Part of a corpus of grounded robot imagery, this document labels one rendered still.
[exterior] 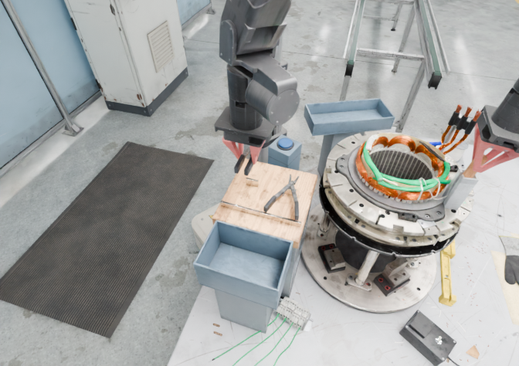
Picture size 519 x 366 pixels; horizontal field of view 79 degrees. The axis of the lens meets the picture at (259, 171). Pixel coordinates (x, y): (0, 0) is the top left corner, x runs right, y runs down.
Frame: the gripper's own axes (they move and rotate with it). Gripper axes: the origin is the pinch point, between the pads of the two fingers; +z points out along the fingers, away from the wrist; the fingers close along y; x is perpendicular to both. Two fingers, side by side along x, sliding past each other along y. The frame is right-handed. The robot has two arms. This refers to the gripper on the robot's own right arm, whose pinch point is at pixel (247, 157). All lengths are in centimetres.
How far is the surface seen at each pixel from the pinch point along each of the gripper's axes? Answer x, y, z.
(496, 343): -3, 64, 40
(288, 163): 19.4, 4.7, 18.1
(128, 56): 143, -149, 68
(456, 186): 7.6, 40.0, 2.5
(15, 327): -30, -112, 119
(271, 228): -6.9, 7.4, 11.8
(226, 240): -8.7, -2.3, 18.3
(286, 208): -0.6, 9.0, 11.9
